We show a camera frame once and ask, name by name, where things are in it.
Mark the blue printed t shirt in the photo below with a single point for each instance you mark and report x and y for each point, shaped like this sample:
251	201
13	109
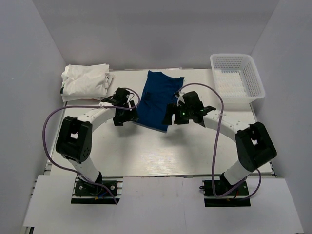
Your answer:
159	90

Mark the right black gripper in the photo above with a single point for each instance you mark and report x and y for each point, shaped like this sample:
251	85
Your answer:
167	120

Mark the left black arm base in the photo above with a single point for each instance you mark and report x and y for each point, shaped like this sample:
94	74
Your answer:
84	193

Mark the white t shirt stack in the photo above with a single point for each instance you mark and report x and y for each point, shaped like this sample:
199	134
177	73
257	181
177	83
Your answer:
85	82

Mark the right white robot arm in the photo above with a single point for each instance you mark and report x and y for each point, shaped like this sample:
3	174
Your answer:
253	143

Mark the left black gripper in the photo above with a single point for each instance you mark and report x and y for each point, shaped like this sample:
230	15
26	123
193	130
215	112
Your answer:
132	114

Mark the white perforated plastic basket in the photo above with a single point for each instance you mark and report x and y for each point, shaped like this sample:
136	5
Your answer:
236	78

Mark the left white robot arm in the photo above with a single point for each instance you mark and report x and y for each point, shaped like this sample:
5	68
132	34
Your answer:
74	141

